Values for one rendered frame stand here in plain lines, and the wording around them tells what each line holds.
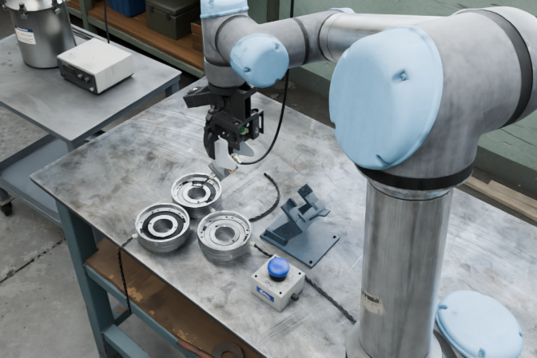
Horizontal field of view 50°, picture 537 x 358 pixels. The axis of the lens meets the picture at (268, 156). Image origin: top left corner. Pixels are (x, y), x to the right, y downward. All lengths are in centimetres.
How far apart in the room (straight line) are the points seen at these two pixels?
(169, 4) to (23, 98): 129
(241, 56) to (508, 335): 52
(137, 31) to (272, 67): 230
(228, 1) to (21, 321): 150
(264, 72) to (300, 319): 45
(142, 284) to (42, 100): 69
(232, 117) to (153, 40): 202
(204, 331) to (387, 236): 81
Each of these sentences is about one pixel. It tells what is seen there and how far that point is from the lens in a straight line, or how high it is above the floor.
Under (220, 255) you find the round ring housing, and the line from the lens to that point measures 110.
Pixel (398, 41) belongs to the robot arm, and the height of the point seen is 144.
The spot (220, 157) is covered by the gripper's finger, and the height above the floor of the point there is 97.
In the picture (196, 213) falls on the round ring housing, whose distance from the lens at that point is 118.
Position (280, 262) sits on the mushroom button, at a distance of 103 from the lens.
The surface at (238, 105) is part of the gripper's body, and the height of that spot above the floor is 110.
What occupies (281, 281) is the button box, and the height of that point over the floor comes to 84.
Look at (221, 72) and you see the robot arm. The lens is 96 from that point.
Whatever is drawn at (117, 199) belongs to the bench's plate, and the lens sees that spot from 127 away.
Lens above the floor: 166
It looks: 40 degrees down
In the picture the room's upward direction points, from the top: 2 degrees clockwise
